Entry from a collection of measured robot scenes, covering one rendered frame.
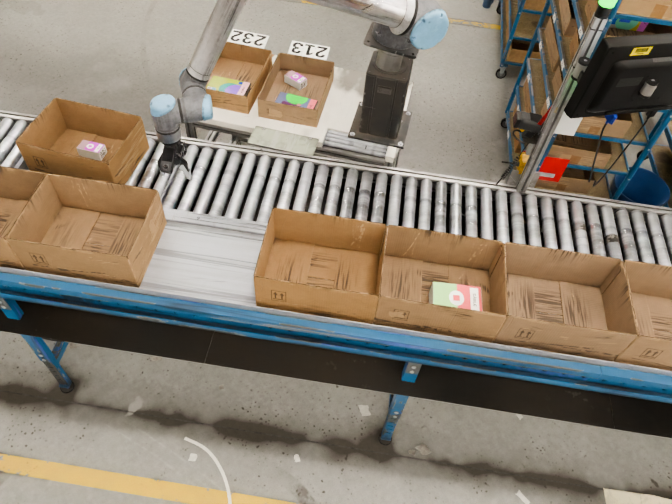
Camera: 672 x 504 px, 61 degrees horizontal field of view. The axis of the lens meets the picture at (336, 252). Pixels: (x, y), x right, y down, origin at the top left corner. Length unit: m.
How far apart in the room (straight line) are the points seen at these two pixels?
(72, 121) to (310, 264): 1.31
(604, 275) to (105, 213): 1.77
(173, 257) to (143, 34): 2.96
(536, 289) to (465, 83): 2.58
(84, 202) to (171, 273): 0.44
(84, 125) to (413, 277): 1.58
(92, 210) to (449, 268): 1.30
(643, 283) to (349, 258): 1.01
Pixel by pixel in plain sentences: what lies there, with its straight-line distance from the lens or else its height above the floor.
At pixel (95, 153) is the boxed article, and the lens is 2.61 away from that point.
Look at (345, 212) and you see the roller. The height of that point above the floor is 0.75.
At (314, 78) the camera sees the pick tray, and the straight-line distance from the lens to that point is 2.96.
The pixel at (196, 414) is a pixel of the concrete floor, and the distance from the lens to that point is 2.71.
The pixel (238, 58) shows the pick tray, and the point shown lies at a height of 0.77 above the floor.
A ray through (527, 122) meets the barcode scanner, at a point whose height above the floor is 1.08.
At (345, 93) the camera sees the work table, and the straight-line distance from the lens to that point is 2.90.
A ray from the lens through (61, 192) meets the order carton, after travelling 2.24.
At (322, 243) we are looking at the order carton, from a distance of 2.03.
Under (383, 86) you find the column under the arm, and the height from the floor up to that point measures 1.03.
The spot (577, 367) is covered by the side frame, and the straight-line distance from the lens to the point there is 1.96.
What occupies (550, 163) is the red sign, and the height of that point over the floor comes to 0.88.
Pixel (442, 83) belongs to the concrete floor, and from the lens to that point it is 4.38.
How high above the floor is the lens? 2.49
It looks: 52 degrees down
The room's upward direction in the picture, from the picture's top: 6 degrees clockwise
